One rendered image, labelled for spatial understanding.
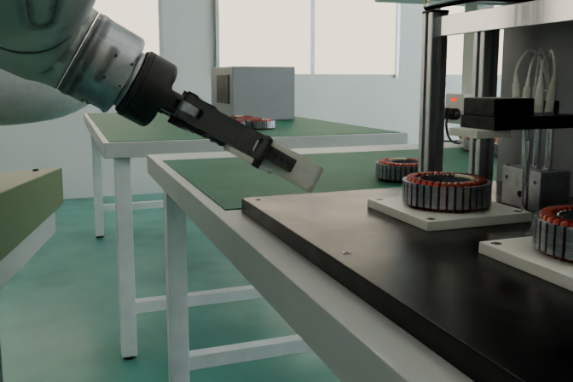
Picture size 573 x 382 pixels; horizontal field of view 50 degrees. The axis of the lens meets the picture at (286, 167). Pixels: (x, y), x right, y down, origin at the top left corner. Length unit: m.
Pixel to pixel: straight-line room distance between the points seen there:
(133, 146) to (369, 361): 1.61
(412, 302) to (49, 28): 0.35
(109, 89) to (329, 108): 5.05
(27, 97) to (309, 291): 0.51
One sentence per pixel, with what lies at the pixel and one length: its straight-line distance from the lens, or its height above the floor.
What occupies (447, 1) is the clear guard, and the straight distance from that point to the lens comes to 0.55.
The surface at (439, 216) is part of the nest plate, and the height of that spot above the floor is 0.78.
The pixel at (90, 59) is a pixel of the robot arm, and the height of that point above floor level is 0.96.
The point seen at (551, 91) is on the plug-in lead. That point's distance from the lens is 0.89.
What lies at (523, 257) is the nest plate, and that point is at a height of 0.78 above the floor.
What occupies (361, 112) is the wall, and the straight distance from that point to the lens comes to 5.78.
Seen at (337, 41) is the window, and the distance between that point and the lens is 5.67.
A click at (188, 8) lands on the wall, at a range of 5.28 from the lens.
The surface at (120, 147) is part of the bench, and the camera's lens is 2.01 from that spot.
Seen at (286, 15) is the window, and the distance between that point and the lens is 5.50.
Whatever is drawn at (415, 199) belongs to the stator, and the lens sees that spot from 0.78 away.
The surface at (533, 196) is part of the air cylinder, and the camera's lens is 0.88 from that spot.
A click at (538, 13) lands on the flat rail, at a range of 0.84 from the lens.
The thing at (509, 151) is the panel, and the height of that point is 0.82.
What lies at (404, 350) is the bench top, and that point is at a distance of 0.47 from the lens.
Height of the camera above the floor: 0.94
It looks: 8 degrees down
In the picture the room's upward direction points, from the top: straight up
